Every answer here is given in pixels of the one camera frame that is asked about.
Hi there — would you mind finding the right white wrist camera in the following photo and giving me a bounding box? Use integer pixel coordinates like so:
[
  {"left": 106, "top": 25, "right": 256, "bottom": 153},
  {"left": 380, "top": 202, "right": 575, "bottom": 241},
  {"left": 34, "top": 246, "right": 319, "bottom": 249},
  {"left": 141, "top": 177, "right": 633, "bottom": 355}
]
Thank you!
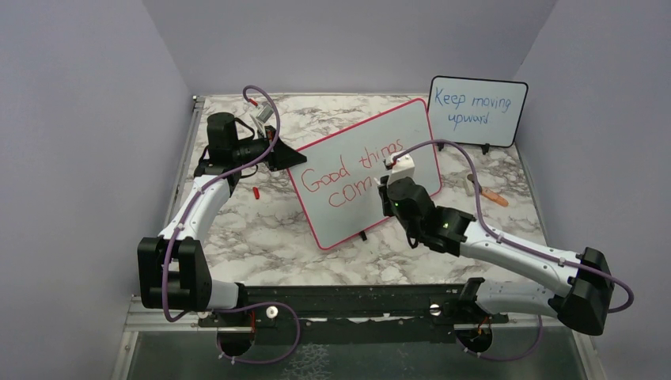
[{"left": 384, "top": 154, "right": 415, "bottom": 184}]

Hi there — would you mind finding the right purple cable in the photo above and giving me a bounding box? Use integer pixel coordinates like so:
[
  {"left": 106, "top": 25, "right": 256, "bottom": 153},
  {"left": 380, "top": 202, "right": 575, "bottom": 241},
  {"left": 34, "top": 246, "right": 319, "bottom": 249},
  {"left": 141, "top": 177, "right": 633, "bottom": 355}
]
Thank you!
[{"left": 385, "top": 139, "right": 635, "bottom": 363}]

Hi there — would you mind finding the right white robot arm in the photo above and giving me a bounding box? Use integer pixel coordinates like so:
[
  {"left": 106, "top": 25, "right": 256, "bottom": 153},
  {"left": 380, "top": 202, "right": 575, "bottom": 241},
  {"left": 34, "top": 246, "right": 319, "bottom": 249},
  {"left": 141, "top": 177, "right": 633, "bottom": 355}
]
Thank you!
[{"left": 378, "top": 175, "right": 614, "bottom": 336}]

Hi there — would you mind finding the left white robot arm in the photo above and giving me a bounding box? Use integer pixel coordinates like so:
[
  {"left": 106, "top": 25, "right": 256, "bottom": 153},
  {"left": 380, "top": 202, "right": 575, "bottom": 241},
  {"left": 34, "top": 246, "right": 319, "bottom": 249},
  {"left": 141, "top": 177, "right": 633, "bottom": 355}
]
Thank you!
[{"left": 137, "top": 112, "right": 307, "bottom": 325}]

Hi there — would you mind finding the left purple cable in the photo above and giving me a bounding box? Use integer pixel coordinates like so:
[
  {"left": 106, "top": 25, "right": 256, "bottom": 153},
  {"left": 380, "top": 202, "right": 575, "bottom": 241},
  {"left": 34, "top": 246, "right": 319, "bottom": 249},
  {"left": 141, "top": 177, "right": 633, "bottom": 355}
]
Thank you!
[{"left": 161, "top": 86, "right": 302, "bottom": 367}]

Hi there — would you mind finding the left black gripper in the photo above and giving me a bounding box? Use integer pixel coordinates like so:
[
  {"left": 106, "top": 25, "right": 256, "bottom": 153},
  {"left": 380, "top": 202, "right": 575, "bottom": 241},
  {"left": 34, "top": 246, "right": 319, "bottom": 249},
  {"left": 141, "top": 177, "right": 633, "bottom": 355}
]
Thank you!
[{"left": 233, "top": 125, "right": 307, "bottom": 172}]

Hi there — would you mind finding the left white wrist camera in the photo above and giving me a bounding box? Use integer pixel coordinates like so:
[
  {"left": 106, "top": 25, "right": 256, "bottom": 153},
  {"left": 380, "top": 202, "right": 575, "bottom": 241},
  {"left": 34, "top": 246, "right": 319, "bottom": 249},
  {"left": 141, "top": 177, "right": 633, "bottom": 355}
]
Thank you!
[{"left": 252, "top": 103, "right": 275, "bottom": 131}]

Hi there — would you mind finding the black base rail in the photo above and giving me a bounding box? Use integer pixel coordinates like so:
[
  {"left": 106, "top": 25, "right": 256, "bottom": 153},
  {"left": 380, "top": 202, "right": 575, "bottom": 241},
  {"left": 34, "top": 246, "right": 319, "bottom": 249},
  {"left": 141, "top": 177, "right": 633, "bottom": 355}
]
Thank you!
[{"left": 198, "top": 283, "right": 562, "bottom": 348}]

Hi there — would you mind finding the purple cable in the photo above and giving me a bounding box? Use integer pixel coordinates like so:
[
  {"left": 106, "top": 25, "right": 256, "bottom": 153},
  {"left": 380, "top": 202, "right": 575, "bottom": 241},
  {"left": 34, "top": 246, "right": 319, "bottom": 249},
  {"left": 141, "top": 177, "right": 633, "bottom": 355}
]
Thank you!
[
  {"left": 385, "top": 139, "right": 635, "bottom": 363},
  {"left": 161, "top": 86, "right": 302, "bottom": 367}
]

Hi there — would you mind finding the black framed whiteboard with writing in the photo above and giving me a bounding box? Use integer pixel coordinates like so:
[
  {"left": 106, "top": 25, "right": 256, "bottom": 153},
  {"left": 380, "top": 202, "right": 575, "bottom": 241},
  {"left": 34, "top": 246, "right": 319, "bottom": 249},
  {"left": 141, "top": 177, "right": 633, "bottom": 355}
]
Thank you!
[{"left": 427, "top": 75, "right": 529, "bottom": 148}]

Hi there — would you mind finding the red framed whiteboard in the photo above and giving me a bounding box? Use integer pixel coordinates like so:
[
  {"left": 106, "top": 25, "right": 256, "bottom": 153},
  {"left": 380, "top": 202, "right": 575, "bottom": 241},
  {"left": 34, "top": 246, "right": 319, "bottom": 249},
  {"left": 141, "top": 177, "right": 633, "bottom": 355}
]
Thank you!
[{"left": 289, "top": 98, "right": 433, "bottom": 249}]

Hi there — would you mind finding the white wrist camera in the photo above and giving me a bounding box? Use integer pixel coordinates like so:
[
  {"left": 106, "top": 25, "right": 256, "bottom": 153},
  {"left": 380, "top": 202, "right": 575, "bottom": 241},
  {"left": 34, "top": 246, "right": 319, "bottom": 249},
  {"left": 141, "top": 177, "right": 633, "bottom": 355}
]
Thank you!
[
  {"left": 252, "top": 103, "right": 275, "bottom": 131},
  {"left": 384, "top": 154, "right": 415, "bottom": 184}
]

